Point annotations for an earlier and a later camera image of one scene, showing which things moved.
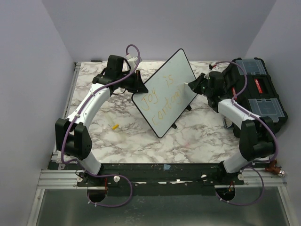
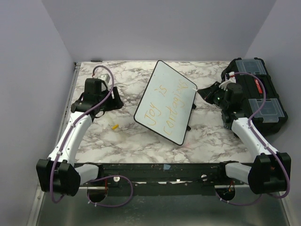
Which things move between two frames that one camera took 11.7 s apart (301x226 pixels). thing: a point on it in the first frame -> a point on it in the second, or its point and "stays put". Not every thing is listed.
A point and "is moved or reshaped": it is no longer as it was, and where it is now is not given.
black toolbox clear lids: [254, 90] stays put
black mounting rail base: [159, 179] stays put
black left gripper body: [131, 84] -> [109, 102]
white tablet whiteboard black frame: [168, 98] is moved or reshaped
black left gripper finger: [141, 89] -> [117, 103]
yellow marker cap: [115, 126] stays put
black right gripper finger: [194, 86] -> [208, 93]
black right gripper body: [203, 84] -> [216, 98]
